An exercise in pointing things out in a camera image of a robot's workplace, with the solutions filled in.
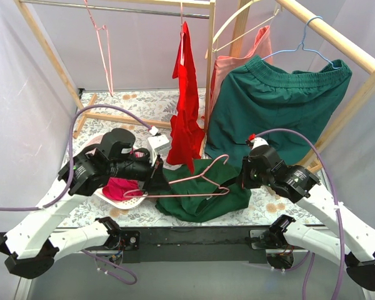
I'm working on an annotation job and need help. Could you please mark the red t shirt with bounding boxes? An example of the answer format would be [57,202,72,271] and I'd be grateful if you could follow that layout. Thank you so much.
[167,22,204,173]

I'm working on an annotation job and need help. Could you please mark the green t shirt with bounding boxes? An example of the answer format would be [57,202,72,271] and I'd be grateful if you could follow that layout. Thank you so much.
[155,159,251,223]

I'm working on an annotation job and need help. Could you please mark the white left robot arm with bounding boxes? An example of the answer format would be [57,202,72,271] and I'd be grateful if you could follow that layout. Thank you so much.
[0,128,169,279]

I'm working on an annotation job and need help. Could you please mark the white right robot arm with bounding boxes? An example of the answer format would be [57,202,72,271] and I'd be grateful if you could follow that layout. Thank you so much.
[241,139,375,291]

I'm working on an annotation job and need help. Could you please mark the magenta pink shirt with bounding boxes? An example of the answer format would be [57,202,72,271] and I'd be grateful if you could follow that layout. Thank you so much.
[102,149,148,201]

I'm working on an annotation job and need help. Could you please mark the pink hanger holding red shirt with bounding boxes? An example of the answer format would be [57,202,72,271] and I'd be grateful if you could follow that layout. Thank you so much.
[179,0,184,44]

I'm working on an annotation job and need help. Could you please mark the floral patterned table mat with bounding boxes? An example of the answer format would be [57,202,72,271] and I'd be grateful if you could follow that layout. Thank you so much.
[60,89,320,228]

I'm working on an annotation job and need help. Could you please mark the white plastic laundry basket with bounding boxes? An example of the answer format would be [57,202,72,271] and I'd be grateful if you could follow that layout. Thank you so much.
[83,133,145,210]

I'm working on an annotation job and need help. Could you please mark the left wooden clothes rack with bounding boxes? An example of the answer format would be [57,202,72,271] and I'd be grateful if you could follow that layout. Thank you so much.
[14,1,216,138]

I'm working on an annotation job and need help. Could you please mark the wooden clothes rack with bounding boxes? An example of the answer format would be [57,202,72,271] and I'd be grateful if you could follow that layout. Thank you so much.
[226,1,375,166]
[14,1,216,138]

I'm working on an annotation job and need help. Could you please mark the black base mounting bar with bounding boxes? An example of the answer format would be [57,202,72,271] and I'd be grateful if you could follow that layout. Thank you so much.
[122,226,267,264]

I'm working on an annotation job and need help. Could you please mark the dark green shorts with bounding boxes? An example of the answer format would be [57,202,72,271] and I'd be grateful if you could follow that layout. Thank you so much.
[205,56,352,167]

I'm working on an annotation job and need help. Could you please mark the salmon pink garment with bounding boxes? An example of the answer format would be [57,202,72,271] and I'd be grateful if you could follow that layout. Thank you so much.
[209,26,272,116]

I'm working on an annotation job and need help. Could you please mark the right wooden clothes rack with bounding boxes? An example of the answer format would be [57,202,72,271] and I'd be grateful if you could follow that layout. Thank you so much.
[226,1,375,166]

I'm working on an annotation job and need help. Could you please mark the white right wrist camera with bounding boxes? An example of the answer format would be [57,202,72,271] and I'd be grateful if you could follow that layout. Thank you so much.
[246,134,268,149]

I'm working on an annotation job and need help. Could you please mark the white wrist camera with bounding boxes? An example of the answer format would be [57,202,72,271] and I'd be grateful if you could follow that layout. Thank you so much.
[147,126,171,166]
[246,134,268,149]

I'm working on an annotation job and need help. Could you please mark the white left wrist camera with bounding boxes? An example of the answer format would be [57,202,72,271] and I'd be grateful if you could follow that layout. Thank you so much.
[147,126,171,166]

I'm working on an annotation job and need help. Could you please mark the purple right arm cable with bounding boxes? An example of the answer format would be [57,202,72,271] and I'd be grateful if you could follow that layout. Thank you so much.
[256,128,348,300]

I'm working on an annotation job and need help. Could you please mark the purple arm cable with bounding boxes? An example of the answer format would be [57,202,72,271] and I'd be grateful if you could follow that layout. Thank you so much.
[0,104,154,285]
[256,128,348,300]

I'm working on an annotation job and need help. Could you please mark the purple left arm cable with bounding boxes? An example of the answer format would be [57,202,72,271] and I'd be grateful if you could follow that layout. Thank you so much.
[0,104,154,285]

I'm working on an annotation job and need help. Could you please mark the blue wire hanger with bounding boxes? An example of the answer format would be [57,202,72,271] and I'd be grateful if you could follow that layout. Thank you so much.
[261,16,343,69]

